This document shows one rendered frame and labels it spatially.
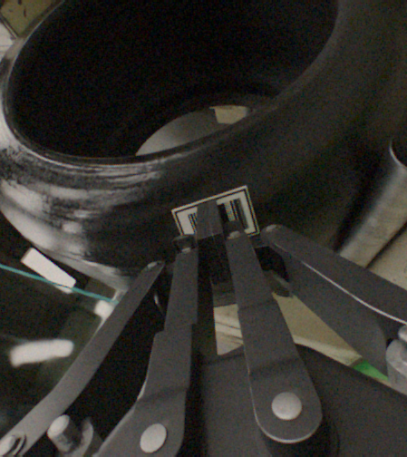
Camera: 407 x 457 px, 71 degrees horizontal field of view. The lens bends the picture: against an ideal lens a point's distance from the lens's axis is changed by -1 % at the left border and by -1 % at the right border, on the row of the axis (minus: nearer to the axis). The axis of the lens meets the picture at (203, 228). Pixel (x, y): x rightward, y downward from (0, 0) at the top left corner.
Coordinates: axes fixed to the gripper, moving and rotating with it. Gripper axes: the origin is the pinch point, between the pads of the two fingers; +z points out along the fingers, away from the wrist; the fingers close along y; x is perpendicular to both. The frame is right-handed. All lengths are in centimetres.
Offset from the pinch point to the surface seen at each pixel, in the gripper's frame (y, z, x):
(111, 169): -6.9, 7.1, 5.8
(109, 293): -497, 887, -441
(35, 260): -374, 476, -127
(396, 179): 14.2, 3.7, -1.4
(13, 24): -31, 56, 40
